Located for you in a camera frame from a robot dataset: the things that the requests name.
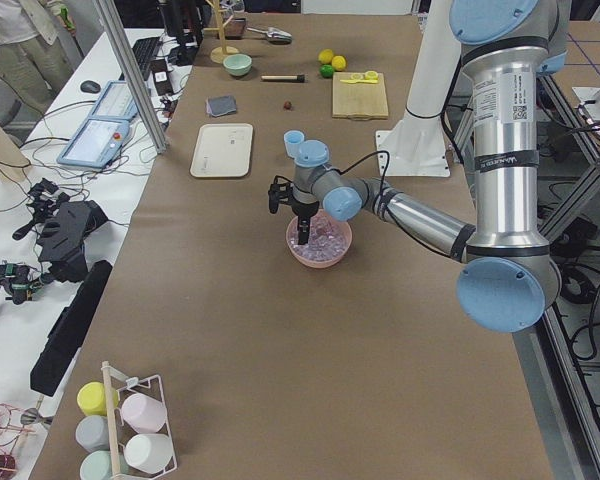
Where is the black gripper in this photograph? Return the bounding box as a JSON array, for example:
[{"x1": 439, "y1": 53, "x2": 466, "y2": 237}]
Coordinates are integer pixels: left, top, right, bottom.
[{"x1": 290, "y1": 197, "x2": 319, "y2": 245}]

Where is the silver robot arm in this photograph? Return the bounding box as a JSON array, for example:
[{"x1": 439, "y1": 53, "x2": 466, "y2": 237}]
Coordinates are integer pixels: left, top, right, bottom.
[{"x1": 269, "y1": 1, "x2": 571, "y2": 332}]

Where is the pile of clear ice cubes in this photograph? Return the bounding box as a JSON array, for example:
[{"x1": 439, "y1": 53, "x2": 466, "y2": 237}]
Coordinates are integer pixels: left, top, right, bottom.
[{"x1": 289, "y1": 210, "x2": 350, "y2": 263}]

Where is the light blue cup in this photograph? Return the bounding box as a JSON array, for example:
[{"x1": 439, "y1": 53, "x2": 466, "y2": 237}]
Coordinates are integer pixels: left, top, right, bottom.
[{"x1": 283, "y1": 130, "x2": 305, "y2": 159}]

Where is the steel ice scoop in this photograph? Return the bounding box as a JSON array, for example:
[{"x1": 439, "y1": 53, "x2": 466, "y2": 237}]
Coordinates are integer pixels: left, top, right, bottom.
[{"x1": 246, "y1": 27, "x2": 293, "y2": 45}]

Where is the pink cup in rack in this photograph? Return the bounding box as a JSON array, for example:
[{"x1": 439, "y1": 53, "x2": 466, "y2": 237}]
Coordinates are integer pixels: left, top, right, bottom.
[{"x1": 120, "y1": 393, "x2": 167, "y2": 434}]

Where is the yellow cup in rack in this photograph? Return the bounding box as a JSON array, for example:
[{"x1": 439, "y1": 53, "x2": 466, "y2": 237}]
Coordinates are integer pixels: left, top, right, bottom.
[{"x1": 76, "y1": 381, "x2": 107, "y2": 416}]

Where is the white cup in rack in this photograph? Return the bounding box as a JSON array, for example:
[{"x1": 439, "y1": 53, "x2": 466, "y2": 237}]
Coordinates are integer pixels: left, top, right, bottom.
[{"x1": 124, "y1": 433, "x2": 173, "y2": 474}]

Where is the grey cup in rack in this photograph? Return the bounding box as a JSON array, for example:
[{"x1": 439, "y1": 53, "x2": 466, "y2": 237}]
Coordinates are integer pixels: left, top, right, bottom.
[{"x1": 75, "y1": 415, "x2": 110, "y2": 453}]

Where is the mint cup in rack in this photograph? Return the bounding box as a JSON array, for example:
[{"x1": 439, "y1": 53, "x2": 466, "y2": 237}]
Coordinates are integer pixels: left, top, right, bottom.
[{"x1": 79, "y1": 450, "x2": 113, "y2": 480}]

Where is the pink bowl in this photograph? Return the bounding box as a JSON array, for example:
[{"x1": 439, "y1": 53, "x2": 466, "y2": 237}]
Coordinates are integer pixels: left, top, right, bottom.
[{"x1": 285, "y1": 210, "x2": 354, "y2": 270}]

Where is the cream rabbit tray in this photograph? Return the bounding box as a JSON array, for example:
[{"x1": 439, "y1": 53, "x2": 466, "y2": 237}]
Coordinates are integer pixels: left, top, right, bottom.
[{"x1": 190, "y1": 123, "x2": 254, "y2": 178}]

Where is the bamboo cutting board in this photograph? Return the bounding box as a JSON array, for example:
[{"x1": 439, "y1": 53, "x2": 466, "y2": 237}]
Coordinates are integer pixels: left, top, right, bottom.
[{"x1": 332, "y1": 72, "x2": 389, "y2": 120}]

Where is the grey folded cloth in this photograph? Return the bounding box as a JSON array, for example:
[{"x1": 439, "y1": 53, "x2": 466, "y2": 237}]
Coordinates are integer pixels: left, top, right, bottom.
[{"x1": 206, "y1": 95, "x2": 237, "y2": 118}]

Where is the yellow plastic knife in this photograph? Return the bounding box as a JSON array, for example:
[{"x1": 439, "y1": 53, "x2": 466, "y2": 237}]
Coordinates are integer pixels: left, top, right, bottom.
[{"x1": 339, "y1": 78, "x2": 379, "y2": 84}]

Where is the steel muddler black tip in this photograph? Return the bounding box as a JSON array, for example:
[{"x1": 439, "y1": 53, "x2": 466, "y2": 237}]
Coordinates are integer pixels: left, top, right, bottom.
[{"x1": 260, "y1": 74, "x2": 305, "y2": 83}]

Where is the green lime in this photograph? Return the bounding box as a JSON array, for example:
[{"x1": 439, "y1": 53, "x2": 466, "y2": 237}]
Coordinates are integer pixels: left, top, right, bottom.
[{"x1": 319, "y1": 64, "x2": 334, "y2": 78}]

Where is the upper lemon half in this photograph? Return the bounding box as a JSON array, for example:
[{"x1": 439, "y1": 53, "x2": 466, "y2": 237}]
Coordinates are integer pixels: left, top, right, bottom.
[{"x1": 363, "y1": 70, "x2": 379, "y2": 83}]

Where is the yellow lemon near board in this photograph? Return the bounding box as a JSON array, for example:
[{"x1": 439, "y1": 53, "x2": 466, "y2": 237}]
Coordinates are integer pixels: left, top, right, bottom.
[{"x1": 331, "y1": 55, "x2": 347, "y2": 72}]

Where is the yellow lemon far left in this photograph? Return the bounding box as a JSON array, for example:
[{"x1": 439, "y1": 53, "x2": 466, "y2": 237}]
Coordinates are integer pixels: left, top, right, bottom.
[{"x1": 318, "y1": 49, "x2": 334, "y2": 65}]

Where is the mint green bowl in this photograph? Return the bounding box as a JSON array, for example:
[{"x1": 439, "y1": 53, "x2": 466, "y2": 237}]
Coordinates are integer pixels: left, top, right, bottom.
[{"x1": 223, "y1": 53, "x2": 252, "y2": 77}]

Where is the wooden mug tree stand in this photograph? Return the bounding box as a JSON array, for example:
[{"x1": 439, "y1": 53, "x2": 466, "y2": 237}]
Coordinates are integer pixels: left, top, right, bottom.
[{"x1": 204, "y1": 0, "x2": 239, "y2": 64}]

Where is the brown wooden box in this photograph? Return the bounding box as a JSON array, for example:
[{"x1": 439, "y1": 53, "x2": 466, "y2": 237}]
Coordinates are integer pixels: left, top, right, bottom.
[{"x1": 224, "y1": 18, "x2": 247, "y2": 40}]

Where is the blue teach pendant near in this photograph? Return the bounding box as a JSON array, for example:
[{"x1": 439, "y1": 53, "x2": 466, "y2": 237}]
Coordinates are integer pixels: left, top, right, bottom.
[{"x1": 57, "y1": 118, "x2": 130, "y2": 170}]

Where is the blue teach pendant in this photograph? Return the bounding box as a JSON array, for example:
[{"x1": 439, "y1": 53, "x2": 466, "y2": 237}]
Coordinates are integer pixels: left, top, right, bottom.
[
  {"x1": 57, "y1": 118, "x2": 130, "y2": 170},
  {"x1": 90, "y1": 80, "x2": 138, "y2": 120}
]

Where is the blue teach pendant far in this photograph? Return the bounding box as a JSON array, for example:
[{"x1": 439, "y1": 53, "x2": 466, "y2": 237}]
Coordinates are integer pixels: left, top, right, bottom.
[{"x1": 90, "y1": 80, "x2": 138, "y2": 120}]

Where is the black keyboard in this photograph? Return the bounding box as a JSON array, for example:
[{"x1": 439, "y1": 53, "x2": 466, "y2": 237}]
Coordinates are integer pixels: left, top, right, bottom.
[{"x1": 132, "y1": 37, "x2": 161, "y2": 81}]

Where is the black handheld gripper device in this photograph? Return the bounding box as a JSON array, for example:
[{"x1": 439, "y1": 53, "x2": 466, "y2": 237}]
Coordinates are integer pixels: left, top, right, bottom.
[{"x1": 12, "y1": 178, "x2": 108, "y2": 282}]

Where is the black computer mouse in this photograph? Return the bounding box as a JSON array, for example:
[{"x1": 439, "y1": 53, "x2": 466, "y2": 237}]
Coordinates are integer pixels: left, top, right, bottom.
[{"x1": 80, "y1": 80, "x2": 101, "y2": 94}]

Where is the black flat bar device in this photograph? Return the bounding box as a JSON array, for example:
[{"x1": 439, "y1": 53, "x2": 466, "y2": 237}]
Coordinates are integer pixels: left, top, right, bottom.
[{"x1": 30, "y1": 260, "x2": 112, "y2": 397}]

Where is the person in beige clothes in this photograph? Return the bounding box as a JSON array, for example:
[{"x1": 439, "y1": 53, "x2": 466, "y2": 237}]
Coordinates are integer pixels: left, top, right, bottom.
[{"x1": 0, "y1": 0, "x2": 76, "y2": 114}]

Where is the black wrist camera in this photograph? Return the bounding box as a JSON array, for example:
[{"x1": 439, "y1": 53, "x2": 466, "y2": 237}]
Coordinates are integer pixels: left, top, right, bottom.
[{"x1": 268, "y1": 175, "x2": 293, "y2": 214}]

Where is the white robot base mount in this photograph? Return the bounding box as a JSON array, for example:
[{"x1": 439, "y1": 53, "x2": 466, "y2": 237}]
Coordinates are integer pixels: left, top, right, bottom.
[{"x1": 377, "y1": 0, "x2": 460, "y2": 177}]

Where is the white wire cup rack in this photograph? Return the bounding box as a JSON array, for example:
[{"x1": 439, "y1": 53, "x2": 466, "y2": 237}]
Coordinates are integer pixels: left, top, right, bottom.
[{"x1": 101, "y1": 361, "x2": 178, "y2": 479}]

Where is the aluminium frame post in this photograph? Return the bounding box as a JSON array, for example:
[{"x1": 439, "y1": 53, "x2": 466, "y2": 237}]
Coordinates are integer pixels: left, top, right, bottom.
[{"x1": 93, "y1": 0, "x2": 167, "y2": 154}]

